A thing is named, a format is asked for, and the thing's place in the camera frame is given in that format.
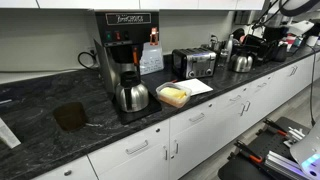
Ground stainless steel toaster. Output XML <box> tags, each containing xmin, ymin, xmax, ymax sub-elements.
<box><xmin>171</xmin><ymin>47</ymin><xmax>218</xmax><ymax>80</ymax></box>

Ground white base cabinets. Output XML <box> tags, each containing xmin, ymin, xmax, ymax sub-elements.
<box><xmin>31</xmin><ymin>51</ymin><xmax>320</xmax><ymax>180</ymax></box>

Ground brown cork coaster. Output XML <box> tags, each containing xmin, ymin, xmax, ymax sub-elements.
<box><xmin>52</xmin><ymin>101</ymin><xmax>89</xmax><ymax>132</ymax></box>

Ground white square plate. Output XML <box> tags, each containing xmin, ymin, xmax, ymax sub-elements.
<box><xmin>175</xmin><ymin>78</ymin><xmax>214</xmax><ymax>97</ymax></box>

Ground red white cup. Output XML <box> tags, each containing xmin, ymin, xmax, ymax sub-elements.
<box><xmin>285</xmin><ymin>33</ymin><xmax>298</xmax><ymax>51</ymax></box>

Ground black hanging cable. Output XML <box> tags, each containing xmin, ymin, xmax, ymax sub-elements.
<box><xmin>309</xmin><ymin>44</ymin><xmax>317</xmax><ymax>127</ymax></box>

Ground white paper cup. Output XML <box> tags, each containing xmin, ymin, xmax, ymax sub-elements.
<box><xmin>305</xmin><ymin>34</ymin><xmax>320</xmax><ymax>48</ymax></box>

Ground clear glass jar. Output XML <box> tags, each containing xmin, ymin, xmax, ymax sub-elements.
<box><xmin>218</xmin><ymin>48</ymin><xmax>230</xmax><ymax>68</ymax></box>

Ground red hot water tap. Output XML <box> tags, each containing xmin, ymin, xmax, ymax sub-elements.
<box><xmin>149</xmin><ymin>26</ymin><xmax>160</xmax><ymax>47</ymax></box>

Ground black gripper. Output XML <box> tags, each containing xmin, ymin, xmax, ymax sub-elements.
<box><xmin>263</xmin><ymin>25</ymin><xmax>290</xmax><ymax>44</ymax></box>

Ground black robot cart top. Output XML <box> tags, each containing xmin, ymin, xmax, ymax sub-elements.
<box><xmin>218</xmin><ymin>115</ymin><xmax>313</xmax><ymax>180</ymax></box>

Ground white printed paper leaflet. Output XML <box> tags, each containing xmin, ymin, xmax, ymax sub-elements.
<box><xmin>0</xmin><ymin>117</ymin><xmax>22</xmax><ymax>150</ymax></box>

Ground black orange bar clamp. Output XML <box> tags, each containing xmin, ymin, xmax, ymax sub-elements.
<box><xmin>263</xmin><ymin>118</ymin><xmax>289</xmax><ymax>138</ymax></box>
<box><xmin>233</xmin><ymin>139</ymin><xmax>264</xmax><ymax>164</ymax></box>

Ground black coffee maker power cable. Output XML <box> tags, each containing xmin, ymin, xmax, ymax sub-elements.
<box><xmin>77</xmin><ymin>50</ymin><xmax>100</xmax><ymax>71</ymax></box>

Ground aluminium extrusion rails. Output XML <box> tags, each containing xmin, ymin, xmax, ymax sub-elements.
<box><xmin>264</xmin><ymin>149</ymin><xmax>313</xmax><ymax>180</ymax></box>

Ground white wall cabinets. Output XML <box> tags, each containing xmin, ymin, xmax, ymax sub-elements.
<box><xmin>0</xmin><ymin>0</ymin><xmax>268</xmax><ymax>11</ymax></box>

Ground clear plastic lunchbox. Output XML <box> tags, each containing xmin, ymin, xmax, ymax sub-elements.
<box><xmin>155</xmin><ymin>81</ymin><xmax>193</xmax><ymax>109</ymax></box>

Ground black condiment organizer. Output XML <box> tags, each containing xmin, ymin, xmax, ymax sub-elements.
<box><xmin>244</xmin><ymin>34</ymin><xmax>289</xmax><ymax>65</ymax></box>

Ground steel carafe with open collar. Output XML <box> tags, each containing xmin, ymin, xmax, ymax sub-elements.
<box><xmin>229</xmin><ymin>49</ymin><xmax>254</xmax><ymax>74</ymax></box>

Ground black steel coffee maker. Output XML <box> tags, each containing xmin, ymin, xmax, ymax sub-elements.
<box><xmin>93</xmin><ymin>9</ymin><xmax>163</xmax><ymax>126</ymax></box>

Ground steel carafe with black lid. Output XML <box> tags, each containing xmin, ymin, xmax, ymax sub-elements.
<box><xmin>114</xmin><ymin>70</ymin><xmax>150</xmax><ymax>113</ymax></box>

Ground white bread slice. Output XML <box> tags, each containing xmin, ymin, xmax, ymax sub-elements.
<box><xmin>160</xmin><ymin>86</ymin><xmax>188</xmax><ymax>101</ymax></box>

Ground stainless steel water bottle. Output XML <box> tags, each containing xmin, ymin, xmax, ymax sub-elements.
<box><xmin>225</xmin><ymin>33</ymin><xmax>235</xmax><ymax>61</ymax></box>

